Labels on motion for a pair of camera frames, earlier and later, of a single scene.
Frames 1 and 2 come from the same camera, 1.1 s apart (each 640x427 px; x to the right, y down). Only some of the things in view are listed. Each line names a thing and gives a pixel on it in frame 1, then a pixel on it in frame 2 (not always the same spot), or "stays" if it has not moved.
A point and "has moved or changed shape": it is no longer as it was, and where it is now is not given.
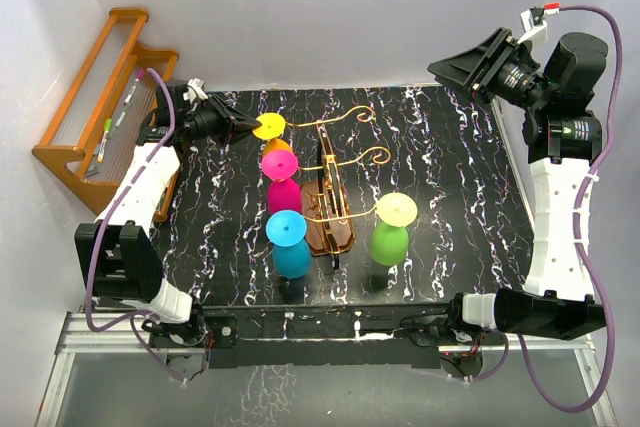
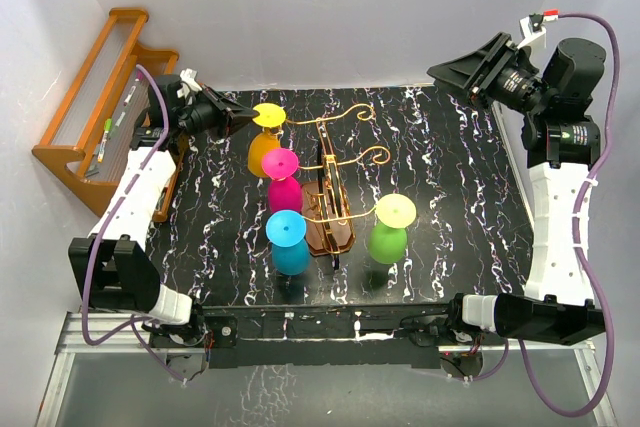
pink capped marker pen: [140, 74] stays
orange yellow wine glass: [271, 129] has moved or changed shape
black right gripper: [458, 69] stays
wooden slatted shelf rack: [91, 144] stays
